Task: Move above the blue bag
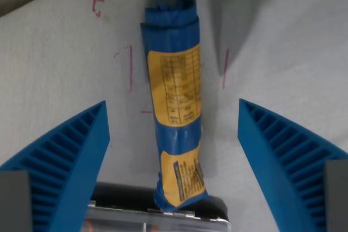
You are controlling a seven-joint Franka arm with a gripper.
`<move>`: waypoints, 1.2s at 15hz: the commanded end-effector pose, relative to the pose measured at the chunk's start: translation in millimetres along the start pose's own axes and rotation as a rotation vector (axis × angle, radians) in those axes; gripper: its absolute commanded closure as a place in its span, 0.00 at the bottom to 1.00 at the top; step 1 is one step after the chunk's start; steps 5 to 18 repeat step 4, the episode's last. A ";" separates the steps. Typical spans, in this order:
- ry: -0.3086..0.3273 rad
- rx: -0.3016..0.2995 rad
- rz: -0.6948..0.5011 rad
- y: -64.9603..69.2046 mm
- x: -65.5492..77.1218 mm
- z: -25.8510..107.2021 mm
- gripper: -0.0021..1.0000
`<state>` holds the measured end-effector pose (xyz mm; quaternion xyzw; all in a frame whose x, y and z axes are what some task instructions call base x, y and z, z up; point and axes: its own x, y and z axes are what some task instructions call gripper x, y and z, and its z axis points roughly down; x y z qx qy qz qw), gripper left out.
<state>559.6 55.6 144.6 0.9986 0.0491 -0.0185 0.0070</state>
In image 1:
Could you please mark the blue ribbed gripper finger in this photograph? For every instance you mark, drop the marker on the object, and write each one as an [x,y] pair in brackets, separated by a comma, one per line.
[269,150]
[73,156]

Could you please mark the blue bag with yellow labels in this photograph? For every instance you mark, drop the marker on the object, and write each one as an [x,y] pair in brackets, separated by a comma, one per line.
[176,107]

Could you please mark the clear screwdriver bit set case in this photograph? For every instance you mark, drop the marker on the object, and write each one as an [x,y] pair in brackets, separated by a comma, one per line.
[152,218]

